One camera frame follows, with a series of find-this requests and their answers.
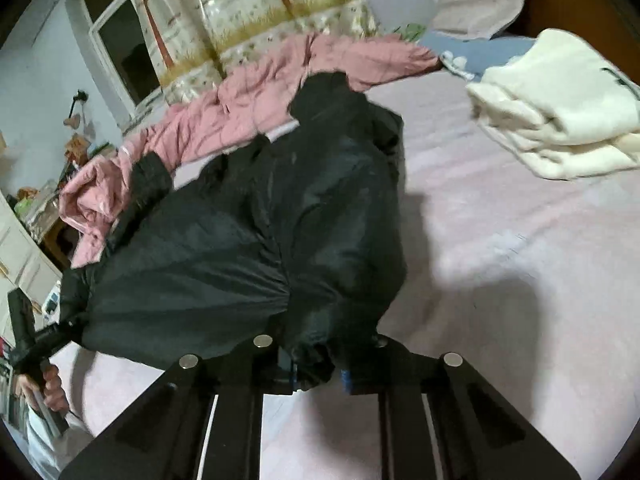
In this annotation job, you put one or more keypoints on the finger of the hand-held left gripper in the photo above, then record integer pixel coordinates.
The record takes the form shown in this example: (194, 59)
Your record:
(57, 336)

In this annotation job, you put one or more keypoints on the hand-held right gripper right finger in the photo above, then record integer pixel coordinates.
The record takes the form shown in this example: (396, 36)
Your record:
(350, 379)

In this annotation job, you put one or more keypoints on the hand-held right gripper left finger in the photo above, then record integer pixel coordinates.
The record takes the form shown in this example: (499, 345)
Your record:
(287, 377)

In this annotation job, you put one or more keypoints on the black jacket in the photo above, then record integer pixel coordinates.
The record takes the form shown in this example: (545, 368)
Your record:
(280, 220)

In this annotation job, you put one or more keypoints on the person's left forearm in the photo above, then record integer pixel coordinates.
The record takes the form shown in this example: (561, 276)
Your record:
(55, 445)

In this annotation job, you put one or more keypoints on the person's left hand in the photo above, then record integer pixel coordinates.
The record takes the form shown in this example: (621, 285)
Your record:
(52, 387)

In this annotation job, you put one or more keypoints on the white cabinet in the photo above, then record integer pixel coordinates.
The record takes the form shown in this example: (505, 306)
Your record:
(22, 270)

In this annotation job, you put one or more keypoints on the cluttered side table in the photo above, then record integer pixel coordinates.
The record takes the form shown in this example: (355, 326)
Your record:
(55, 195)

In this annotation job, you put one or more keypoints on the pink quilt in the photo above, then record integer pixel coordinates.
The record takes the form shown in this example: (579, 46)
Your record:
(235, 105)

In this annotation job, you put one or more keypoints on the white framed window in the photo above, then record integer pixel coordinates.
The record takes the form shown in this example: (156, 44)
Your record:
(120, 40)

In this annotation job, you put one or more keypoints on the cream folded garment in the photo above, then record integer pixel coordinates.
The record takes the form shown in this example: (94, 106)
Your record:
(560, 110)

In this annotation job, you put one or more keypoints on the blue pillow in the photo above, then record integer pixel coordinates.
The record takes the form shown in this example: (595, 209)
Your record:
(490, 52)

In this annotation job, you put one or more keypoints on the tree print curtain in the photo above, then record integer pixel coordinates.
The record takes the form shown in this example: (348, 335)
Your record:
(240, 10)

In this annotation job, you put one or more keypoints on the pale pink cloth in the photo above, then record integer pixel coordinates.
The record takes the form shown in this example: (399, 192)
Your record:
(480, 5)

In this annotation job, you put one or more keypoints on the wooden headboard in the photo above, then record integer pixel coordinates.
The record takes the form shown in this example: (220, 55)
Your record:
(565, 5)

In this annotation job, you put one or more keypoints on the wall hook ornament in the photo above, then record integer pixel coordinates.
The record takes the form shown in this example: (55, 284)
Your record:
(77, 110)

